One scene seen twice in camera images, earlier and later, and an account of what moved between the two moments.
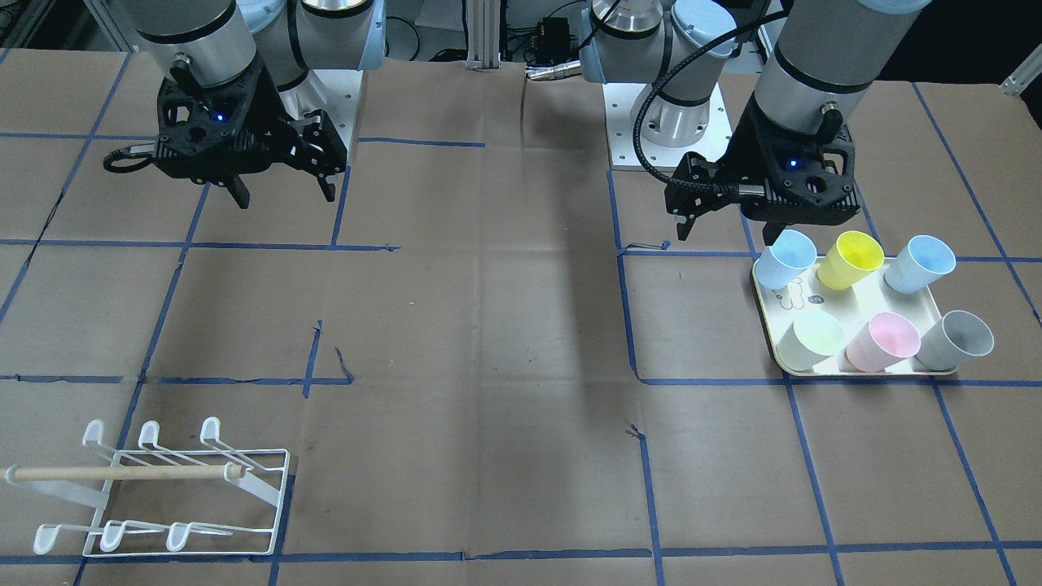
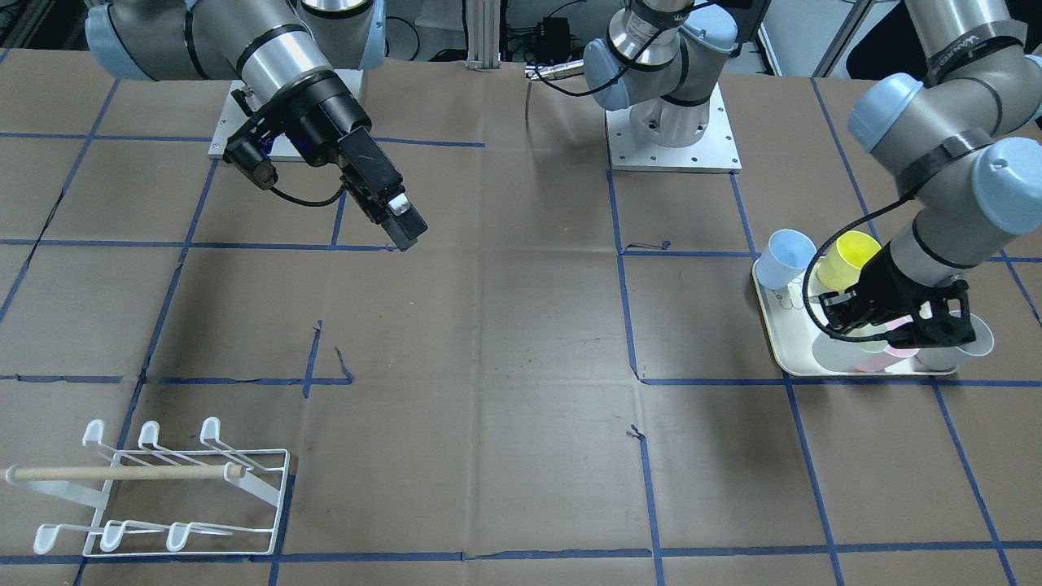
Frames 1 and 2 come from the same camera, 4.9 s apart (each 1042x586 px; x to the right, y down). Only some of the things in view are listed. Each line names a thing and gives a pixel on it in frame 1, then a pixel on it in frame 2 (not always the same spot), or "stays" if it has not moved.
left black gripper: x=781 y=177 -> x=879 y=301
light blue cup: x=789 y=254 stays
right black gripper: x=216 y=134 -> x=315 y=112
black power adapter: x=553 y=37 stays
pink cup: x=886 y=340 stays
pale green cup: x=814 y=335 -> x=843 y=355
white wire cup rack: x=216 y=501 stays
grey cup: x=957 y=336 stays
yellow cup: x=852 y=254 stays
